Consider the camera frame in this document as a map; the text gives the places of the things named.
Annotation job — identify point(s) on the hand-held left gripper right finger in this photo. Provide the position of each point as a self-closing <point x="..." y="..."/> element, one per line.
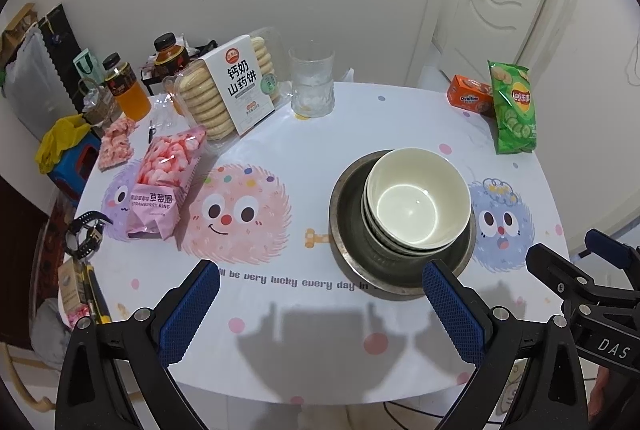
<point x="455" y="315"/>

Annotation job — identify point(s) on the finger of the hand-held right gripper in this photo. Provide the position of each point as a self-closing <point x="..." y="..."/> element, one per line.
<point x="550" y="265"/>
<point x="605" y="245"/>

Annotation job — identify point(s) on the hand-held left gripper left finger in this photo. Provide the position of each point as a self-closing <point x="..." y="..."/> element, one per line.
<point x="190" y="310"/>

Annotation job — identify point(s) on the cream ceramic bowl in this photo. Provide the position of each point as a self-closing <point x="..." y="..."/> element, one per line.
<point x="415" y="205"/>

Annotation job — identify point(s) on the yellow tool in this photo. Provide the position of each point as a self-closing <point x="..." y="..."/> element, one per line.
<point x="94" y="292"/>

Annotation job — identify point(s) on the small brown box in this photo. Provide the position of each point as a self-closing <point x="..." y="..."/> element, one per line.
<point x="72" y="282"/>

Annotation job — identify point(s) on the black wrist watch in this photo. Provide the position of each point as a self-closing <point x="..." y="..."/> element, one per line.
<point x="85" y="237"/>

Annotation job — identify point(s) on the large pink snack bag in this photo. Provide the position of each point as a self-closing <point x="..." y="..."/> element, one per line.
<point x="160" y="175"/>

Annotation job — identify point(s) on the grey cloth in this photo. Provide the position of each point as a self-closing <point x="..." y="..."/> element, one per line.
<point x="50" y="327"/>

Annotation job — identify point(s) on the green potato chips bag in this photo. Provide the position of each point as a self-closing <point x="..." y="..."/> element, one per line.
<point x="515" y="119"/>

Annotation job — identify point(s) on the blue plastic stool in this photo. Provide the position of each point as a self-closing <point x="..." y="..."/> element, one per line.
<point x="75" y="175"/>

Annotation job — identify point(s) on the small pink snack packet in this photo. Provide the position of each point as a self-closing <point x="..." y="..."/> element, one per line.
<point x="115" y="144"/>

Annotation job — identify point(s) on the black pen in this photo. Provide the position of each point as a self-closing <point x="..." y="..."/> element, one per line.
<point x="151" y="132"/>

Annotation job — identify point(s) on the beige wooden chair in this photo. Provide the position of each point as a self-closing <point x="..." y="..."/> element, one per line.
<point x="25" y="390"/>

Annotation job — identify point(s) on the orange cookie box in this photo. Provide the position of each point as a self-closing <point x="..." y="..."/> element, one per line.
<point x="465" y="97"/>

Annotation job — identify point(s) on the orange juice bottle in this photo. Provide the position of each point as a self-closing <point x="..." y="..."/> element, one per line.
<point x="132" y="102"/>

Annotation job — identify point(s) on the yellow cloth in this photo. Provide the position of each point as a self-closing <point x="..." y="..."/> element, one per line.
<point x="57" y="139"/>

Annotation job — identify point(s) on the round biscuit pack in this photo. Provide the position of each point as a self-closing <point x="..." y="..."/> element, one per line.
<point x="240" y="84"/>

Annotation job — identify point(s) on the dark drink bottle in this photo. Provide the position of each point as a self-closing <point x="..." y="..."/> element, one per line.
<point x="170" y="59"/>

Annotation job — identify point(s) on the clear glass cup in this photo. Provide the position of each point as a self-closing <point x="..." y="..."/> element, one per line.
<point x="312" y="79"/>

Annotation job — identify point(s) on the green white carton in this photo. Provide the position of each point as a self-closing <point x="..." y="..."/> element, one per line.
<point x="85" y="62"/>

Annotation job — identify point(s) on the translucent white bag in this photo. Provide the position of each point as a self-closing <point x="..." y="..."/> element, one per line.
<point x="30" y="79"/>

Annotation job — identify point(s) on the black gift bag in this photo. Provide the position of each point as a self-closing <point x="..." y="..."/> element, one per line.
<point x="60" y="44"/>

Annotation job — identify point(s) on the brown paper bag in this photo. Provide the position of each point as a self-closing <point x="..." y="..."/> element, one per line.
<point x="15" y="32"/>

